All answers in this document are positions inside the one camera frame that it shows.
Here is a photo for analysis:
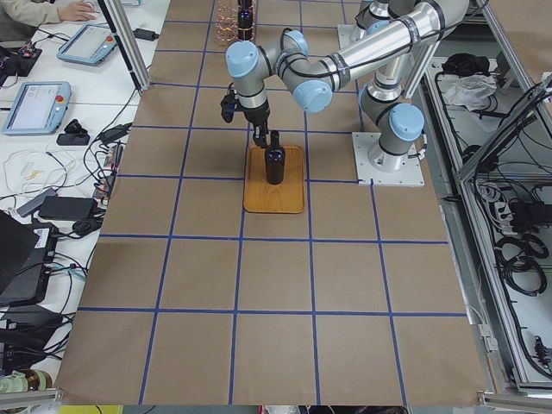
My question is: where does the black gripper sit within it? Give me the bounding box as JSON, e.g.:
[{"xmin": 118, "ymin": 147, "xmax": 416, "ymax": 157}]
[{"xmin": 243, "ymin": 103, "xmax": 270, "ymax": 148}]

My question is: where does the black wine bottle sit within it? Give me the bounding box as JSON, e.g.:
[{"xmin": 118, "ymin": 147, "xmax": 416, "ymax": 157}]
[
  {"xmin": 264, "ymin": 130, "xmax": 285, "ymax": 185},
  {"xmin": 237, "ymin": 0, "xmax": 254, "ymax": 41}
]

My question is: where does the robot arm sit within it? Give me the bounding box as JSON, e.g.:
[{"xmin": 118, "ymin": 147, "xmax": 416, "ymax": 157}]
[{"xmin": 221, "ymin": 1, "xmax": 468, "ymax": 173}]

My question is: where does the wooden tray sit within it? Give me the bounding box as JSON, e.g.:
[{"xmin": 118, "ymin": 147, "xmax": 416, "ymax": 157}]
[{"xmin": 243, "ymin": 145, "xmax": 305, "ymax": 214}]

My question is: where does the person hand on desk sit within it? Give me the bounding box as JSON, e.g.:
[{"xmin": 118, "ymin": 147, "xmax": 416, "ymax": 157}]
[{"xmin": 57, "ymin": 1, "xmax": 97, "ymax": 22}]

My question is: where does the blue teach pendant far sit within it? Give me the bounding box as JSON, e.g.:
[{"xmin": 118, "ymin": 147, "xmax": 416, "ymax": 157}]
[{"xmin": 56, "ymin": 23, "xmax": 117, "ymax": 66}]

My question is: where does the blue teach pendant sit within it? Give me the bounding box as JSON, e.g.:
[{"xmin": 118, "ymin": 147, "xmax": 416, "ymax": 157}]
[
  {"xmin": 56, "ymin": 23, "xmax": 117, "ymax": 66},
  {"xmin": 2, "ymin": 81, "xmax": 72, "ymax": 136}
]

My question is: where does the black power adapter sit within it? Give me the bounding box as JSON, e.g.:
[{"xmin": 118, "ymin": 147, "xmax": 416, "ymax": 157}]
[{"xmin": 38, "ymin": 196, "xmax": 97, "ymax": 221}]

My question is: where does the blue teach pendant near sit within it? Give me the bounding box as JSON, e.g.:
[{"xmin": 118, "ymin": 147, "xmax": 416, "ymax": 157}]
[{"xmin": 2, "ymin": 81, "xmax": 72, "ymax": 136}]

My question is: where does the black laptop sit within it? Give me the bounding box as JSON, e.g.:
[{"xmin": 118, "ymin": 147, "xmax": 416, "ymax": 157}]
[{"xmin": 1, "ymin": 213, "xmax": 58, "ymax": 307}]

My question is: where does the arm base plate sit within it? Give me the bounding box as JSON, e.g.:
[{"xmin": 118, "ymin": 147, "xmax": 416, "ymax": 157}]
[
  {"xmin": 352, "ymin": 132, "xmax": 424, "ymax": 187},
  {"xmin": 337, "ymin": 24, "xmax": 358, "ymax": 48}
]

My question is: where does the copper wire bottle basket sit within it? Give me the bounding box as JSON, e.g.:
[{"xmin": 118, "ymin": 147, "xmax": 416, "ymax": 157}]
[{"xmin": 215, "ymin": 0, "xmax": 238, "ymax": 46}]

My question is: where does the aluminium frame post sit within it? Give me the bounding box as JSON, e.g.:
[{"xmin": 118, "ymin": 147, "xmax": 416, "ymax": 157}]
[{"xmin": 98, "ymin": 0, "xmax": 151, "ymax": 93}]

